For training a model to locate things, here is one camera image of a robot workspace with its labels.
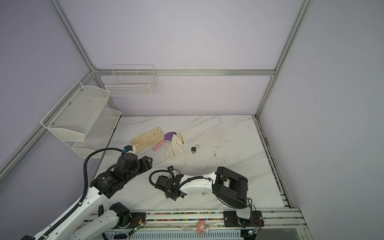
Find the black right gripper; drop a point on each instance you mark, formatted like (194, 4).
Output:
(167, 194)

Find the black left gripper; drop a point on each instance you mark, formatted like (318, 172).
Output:
(144, 163)

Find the black padlock silver shackle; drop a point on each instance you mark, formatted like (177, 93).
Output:
(195, 148)

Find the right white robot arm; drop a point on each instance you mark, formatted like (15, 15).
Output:
(228, 187)

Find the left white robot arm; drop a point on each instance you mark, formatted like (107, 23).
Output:
(95, 193)

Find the white knit glove yellow cuff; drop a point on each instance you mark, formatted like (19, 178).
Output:
(175, 147)

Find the pink toy figure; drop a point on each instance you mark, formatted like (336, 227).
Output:
(202, 228)

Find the white mesh two-tier shelf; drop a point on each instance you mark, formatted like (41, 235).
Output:
(82, 119)

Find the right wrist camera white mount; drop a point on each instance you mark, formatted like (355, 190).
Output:
(171, 169)

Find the purple trowel pink handle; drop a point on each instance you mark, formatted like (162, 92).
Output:
(168, 137)

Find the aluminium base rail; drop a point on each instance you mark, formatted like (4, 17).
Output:
(284, 224)

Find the white wire basket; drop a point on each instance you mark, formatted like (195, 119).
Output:
(131, 81)

